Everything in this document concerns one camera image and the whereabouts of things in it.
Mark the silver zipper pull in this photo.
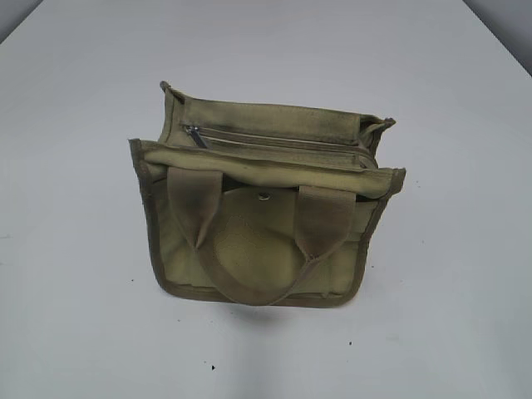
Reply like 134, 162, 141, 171
184, 126, 209, 149

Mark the olive yellow canvas bag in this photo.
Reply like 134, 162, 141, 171
130, 82, 406, 308

